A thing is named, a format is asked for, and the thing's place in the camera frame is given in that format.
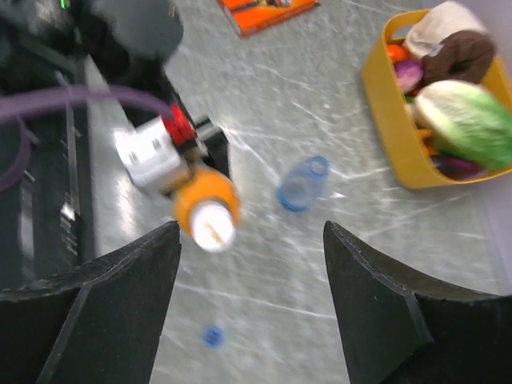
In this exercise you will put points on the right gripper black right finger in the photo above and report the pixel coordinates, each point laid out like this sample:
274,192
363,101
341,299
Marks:
399,325

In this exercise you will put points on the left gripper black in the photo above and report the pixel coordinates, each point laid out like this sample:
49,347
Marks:
200,143

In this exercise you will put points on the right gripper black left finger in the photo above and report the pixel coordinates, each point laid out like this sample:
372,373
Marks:
99,323

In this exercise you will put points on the orange drink bottle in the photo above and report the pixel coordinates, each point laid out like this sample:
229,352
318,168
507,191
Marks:
206,185

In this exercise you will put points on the white bottle cap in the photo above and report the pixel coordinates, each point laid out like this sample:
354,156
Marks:
212,227

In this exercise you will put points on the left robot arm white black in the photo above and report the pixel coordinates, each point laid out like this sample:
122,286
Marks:
129,42

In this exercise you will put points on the clear blue water bottle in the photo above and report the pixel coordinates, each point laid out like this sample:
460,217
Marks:
303,185

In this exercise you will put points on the blue bottle cap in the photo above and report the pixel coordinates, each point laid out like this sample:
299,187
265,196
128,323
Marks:
213,337

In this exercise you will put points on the orange razor box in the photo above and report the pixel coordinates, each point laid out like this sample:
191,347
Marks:
249,17

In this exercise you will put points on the yellow plastic basket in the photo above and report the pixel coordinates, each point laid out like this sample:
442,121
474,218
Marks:
396,129

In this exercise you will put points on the plush cabbage toy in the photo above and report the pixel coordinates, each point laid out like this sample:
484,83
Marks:
466,121

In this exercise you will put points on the brown beige plush toy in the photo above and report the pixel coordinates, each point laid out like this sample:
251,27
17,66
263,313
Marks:
452,44

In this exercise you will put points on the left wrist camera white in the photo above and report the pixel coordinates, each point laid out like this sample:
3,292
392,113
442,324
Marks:
149,157

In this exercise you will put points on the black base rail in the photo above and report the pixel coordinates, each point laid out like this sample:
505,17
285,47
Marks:
47,216

